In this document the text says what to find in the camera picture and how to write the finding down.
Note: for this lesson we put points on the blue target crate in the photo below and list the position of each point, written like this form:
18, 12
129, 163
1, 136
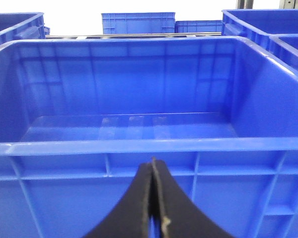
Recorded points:
78, 118

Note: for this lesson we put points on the steel rack rail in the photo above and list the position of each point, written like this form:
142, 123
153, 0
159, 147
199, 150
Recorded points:
134, 36

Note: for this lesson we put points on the far blue crate low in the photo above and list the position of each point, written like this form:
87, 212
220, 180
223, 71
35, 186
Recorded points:
198, 26

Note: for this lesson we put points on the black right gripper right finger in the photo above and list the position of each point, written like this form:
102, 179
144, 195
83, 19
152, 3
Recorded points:
176, 216

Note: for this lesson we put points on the blue source crate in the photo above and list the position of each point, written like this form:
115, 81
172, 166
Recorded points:
21, 26

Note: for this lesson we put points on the far blue crate tall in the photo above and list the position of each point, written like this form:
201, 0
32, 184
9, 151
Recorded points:
138, 23

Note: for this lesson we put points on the blue crate right rear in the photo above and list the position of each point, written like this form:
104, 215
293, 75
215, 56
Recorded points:
258, 25

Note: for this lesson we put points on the blue crate right near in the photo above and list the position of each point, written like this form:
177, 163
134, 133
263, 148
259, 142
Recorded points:
285, 47

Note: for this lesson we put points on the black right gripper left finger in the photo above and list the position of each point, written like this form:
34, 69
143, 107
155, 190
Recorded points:
130, 216

